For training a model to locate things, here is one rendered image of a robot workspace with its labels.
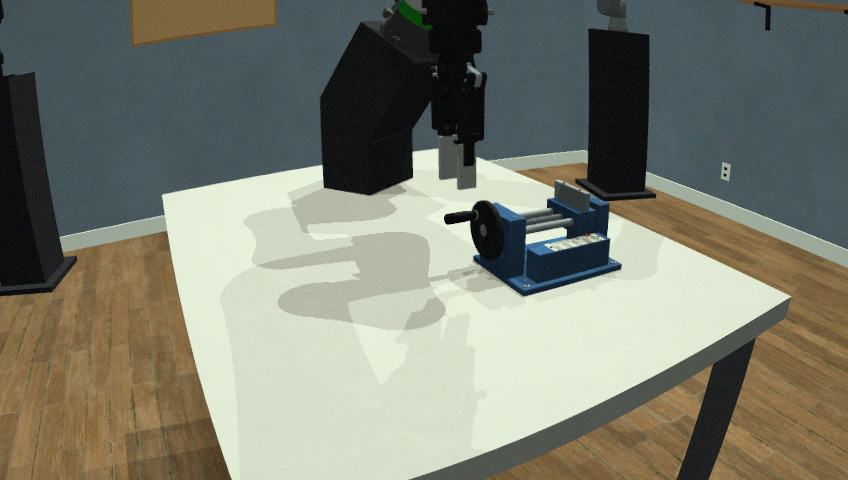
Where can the blue bench vise with black handwheel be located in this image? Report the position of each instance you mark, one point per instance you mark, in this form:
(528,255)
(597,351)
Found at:
(551,263)

